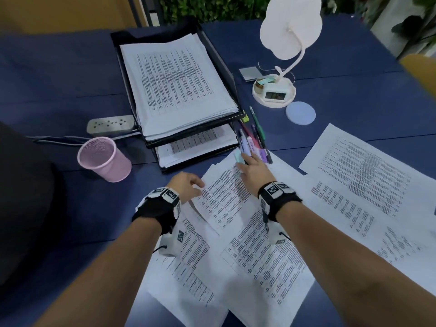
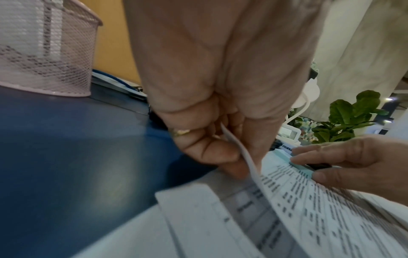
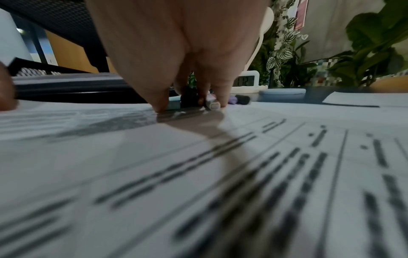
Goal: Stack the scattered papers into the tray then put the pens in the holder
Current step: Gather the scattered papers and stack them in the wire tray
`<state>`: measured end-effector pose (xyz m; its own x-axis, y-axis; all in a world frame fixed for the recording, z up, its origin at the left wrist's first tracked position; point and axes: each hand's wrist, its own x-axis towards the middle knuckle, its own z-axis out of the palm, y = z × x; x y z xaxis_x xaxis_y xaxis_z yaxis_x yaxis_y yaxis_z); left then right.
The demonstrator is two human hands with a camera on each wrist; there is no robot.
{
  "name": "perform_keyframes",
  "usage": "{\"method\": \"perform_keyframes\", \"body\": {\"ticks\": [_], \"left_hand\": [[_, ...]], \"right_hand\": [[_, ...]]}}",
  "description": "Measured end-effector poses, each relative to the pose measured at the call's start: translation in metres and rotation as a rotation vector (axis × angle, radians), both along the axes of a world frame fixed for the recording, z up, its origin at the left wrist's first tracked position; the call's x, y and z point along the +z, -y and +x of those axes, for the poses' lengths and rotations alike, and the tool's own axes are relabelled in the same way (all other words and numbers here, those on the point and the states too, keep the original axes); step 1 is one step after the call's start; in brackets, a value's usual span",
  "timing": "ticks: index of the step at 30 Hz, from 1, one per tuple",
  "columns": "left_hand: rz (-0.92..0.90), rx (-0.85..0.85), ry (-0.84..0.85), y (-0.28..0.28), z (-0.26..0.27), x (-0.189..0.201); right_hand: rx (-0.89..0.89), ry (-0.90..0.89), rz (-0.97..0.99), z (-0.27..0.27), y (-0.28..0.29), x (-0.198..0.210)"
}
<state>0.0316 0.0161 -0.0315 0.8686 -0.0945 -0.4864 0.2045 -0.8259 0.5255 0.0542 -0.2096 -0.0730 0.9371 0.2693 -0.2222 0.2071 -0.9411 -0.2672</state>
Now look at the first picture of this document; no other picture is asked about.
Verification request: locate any black mesh tiered tray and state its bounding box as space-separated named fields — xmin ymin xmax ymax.
xmin=110 ymin=16 xmax=247 ymax=174

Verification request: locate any person's left hand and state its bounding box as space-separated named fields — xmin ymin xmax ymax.
xmin=166 ymin=172 xmax=206 ymax=205

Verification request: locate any small grey square card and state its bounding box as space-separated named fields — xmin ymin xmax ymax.
xmin=238 ymin=67 xmax=265 ymax=82

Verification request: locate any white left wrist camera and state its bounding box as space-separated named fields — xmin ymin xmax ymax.
xmin=158 ymin=228 xmax=186 ymax=258

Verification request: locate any dark green potted plant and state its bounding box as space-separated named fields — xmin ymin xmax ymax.
xmin=391 ymin=0 xmax=436 ymax=60

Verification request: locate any large black chair back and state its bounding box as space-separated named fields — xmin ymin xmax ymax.
xmin=0 ymin=122 xmax=65 ymax=287

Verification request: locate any white flower-shaped desk lamp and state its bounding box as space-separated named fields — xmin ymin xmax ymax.
xmin=252 ymin=0 xmax=323 ymax=109

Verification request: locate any person's right hand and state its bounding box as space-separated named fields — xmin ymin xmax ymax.
xmin=238 ymin=152 xmax=276 ymax=198

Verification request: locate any power strip cable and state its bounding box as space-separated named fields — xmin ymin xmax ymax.
xmin=27 ymin=131 xmax=142 ymax=147

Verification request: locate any white power strip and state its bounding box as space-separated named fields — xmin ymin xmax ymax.
xmin=86 ymin=114 xmax=135 ymax=137

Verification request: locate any black wristband with markers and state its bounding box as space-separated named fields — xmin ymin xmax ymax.
xmin=258 ymin=181 xmax=303 ymax=223
xmin=132 ymin=187 xmax=181 ymax=235

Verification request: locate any person's left forearm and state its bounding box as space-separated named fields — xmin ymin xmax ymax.
xmin=34 ymin=218 xmax=163 ymax=327

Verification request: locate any pile of printed papers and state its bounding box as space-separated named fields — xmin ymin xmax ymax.
xmin=143 ymin=123 xmax=436 ymax=327

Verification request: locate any dark metal door frame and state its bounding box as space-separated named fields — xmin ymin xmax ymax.
xmin=128 ymin=0 xmax=161 ymax=28

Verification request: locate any person's right forearm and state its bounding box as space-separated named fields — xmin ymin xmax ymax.
xmin=276 ymin=200 xmax=436 ymax=327

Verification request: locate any green plant wall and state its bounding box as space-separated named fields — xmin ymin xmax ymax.
xmin=160 ymin=0 xmax=375 ymax=24

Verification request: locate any printed paper sheet bundle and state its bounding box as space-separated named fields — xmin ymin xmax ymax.
xmin=156 ymin=124 xmax=239 ymax=169
xmin=119 ymin=33 xmax=238 ymax=142
xmin=143 ymin=109 xmax=239 ymax=142

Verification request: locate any bunch of coloured markers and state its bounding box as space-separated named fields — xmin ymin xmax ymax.
xmin=235 ymin=106 xmax=273 ymax=166

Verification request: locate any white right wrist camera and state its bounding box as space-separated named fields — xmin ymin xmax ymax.
xmin=262 ymin=219 xmax=288 ymax=246

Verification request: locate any pink mesh cup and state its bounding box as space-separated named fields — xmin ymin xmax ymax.
xmin=77 ymin=136 xmax=133 ymax=183

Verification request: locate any black left wristband with markers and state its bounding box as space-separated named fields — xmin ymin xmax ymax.
xmin=132 ymin=187 xmax=181 ymax=235

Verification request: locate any white column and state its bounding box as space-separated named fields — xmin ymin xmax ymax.
xmin=369 ymin=0 xmax=436 ymax=60

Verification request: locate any pale blue round pad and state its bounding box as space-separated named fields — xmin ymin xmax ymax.
xmin=285 ymin=101 xmax=317 ymax=126

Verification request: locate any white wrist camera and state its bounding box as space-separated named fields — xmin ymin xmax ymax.
xmin=262 ymin=219 xmax=288 ymax=246
xmin=158 ymin=228 xmax=186 ymax=258

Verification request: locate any black right wristband with markers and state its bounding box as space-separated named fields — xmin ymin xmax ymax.
xmin=258 ymin=181 xmax=303 ymax=223

